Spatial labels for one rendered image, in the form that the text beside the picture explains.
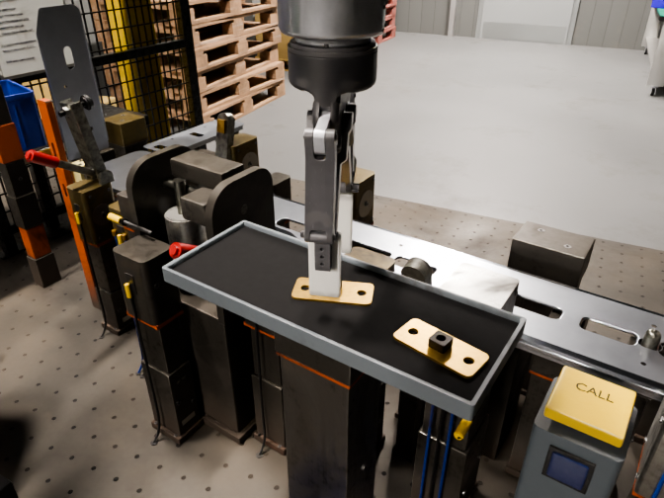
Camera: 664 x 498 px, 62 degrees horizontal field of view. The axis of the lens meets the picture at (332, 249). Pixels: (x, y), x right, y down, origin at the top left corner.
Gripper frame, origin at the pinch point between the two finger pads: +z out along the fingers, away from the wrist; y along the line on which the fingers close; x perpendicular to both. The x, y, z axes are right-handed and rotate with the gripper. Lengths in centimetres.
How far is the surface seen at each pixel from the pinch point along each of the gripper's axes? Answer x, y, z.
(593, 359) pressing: -32.9, 12.3, 20.9
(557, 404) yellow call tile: -20.7, -12.7, 5.3
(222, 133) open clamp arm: 37, 71, 14
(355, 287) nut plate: -2.4, 1.0, 5.1
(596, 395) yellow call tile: -24.0, -11.2, 5.3
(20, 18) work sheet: 95, 89, -7
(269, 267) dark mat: 7.8, 3.7, 5.4
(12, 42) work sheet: 96, 86, -1
